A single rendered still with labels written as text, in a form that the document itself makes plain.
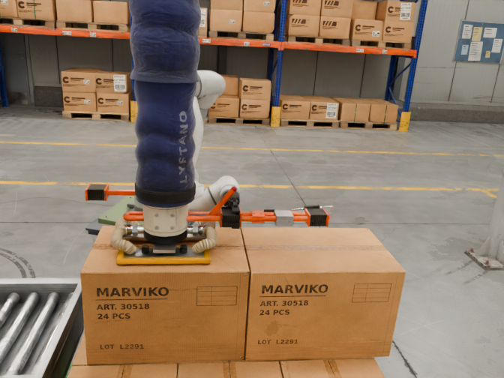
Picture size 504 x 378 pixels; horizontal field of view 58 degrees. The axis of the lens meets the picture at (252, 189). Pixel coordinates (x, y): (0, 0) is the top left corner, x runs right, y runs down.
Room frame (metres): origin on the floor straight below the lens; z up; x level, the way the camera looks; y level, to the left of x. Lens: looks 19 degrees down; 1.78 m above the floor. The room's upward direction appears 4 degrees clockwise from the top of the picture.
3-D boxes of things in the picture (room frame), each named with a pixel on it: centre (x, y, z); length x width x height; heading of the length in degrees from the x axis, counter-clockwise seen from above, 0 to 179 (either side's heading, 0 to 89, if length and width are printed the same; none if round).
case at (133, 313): (1.61, 0.31, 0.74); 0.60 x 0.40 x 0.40; 98
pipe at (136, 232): (1.60, 0.33, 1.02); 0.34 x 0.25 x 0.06; 99
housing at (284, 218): (1.67, -0.13, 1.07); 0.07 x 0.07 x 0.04; 9
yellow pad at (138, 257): (1.51, 0.31, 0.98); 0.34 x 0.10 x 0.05; 99
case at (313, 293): (1.69, -0.29, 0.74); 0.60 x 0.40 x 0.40; 98
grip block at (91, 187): (1.81, 0.66, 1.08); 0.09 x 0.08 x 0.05; 9
